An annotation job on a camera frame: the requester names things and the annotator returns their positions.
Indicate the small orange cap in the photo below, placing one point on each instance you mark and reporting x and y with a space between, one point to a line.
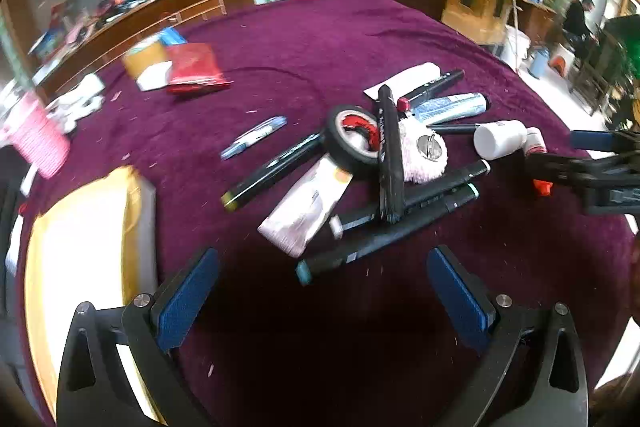
542 188

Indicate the long black case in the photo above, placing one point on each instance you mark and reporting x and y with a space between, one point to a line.
390 157

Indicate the purple velvet tablecloth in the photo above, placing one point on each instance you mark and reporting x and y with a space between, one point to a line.
310 47

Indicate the white bucket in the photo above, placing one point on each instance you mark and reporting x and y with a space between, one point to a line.
515 46

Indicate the wooden counter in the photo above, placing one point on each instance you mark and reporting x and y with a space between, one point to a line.
150 17

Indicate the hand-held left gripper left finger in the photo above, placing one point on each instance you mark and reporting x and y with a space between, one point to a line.
187 297

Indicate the thin black pen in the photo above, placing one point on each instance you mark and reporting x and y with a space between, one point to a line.
455 128

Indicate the blue packet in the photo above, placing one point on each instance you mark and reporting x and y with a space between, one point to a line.
172 37

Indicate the small white box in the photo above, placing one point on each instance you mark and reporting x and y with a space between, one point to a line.
155 78

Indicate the pink ribbed cup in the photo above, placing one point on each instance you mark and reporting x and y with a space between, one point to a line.
37 142

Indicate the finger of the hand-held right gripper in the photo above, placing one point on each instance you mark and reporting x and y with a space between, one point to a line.
560 169
592 141

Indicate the black tape roll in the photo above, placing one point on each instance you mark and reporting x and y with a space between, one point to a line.
345 157

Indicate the blue and white pen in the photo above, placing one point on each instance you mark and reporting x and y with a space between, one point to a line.
252 138

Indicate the black marker white end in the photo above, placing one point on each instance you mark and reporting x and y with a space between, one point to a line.
450 179

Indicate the yellow and white packet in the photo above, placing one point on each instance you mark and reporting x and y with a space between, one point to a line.
75 257

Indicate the blue bin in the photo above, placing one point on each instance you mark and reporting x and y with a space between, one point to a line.
540 63

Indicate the red ruffled band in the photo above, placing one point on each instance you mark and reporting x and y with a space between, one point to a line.
357 123

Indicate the yellow cardboard box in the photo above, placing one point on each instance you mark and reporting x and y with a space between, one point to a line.
145 54

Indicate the pink and white tube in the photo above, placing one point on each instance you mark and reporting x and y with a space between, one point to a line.
305 207

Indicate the black marker yellow-green end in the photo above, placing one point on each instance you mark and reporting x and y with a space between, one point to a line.
270 172

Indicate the black marker teal end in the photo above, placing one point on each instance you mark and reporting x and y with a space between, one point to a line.
380 239

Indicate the orange stool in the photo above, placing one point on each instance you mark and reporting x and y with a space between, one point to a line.
559 63

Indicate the blue tube black cap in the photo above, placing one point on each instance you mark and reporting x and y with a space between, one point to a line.
450 106

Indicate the white paper package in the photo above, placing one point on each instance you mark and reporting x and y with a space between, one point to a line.
80 99

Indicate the pink fluffy pad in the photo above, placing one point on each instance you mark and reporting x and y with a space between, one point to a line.
425 167

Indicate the black marker red cap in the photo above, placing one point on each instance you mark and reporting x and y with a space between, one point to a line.
435 84

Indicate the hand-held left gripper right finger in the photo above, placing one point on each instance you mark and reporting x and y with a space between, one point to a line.
457 287

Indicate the small white red-banded bottle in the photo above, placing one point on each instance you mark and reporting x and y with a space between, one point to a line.
535 141

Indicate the red foil packet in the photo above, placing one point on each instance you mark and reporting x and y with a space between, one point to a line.
197 67

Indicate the white plastic bottle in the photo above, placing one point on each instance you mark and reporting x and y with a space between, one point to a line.
497 139

